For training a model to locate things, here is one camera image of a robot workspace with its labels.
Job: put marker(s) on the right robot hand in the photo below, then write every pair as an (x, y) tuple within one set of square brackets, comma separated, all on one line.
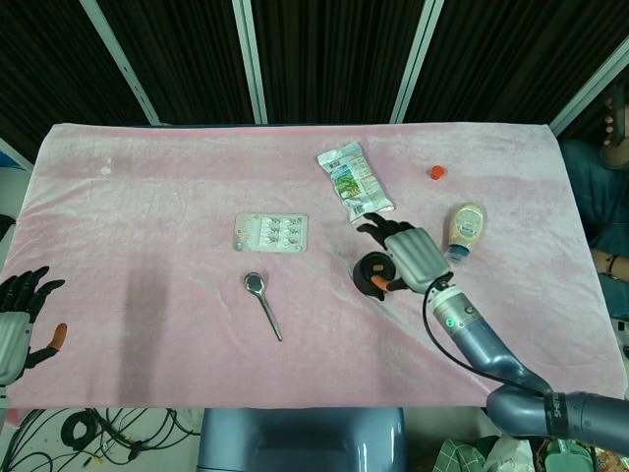
[(415, 255)]

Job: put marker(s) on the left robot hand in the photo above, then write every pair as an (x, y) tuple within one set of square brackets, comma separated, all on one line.
[(12, 324)]

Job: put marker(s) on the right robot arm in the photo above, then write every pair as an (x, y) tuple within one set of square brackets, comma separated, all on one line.
[(496, 354)]

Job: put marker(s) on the black teapot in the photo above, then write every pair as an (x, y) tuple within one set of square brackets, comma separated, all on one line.
[(366, 280)]

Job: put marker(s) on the beige sauce squeeze bottle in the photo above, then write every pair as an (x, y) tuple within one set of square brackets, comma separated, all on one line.
[(465, 228)]

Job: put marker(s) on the small orange bottle cap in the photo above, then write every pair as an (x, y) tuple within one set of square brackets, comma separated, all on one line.
[(436, 173)]

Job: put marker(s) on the white snack packet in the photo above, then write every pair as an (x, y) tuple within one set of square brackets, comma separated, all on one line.
[(355, 183)]

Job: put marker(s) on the pill blister pack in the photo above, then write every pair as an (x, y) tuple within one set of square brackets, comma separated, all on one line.
[(271, 232)]

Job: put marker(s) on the metal spoon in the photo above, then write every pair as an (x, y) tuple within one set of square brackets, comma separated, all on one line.
[(264, 303)]

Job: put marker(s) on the pink velvet tablecloth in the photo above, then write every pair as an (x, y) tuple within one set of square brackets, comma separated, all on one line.
[(196, 305)]

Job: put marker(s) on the person in jeans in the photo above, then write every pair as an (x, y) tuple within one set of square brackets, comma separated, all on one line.
[(602, 196)]

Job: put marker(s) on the green checkered cloth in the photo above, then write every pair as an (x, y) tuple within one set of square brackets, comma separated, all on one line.
[(464, 454)]

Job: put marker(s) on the blue-grey robot torso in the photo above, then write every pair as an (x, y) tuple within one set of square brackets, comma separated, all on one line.
[(302, 440)]

